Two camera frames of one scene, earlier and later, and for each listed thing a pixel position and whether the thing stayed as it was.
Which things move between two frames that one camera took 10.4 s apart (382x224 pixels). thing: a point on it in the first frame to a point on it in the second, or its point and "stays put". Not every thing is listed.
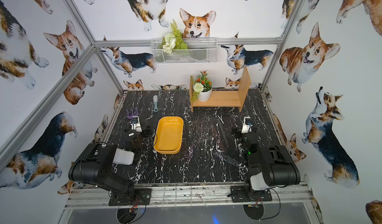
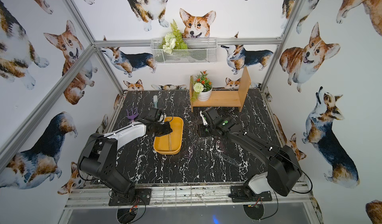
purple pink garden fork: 130,117 stays put
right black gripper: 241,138 to 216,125
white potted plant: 202,87 stays put
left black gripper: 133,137 to 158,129
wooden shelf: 230,99 stays put
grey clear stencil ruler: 228,159 stays put
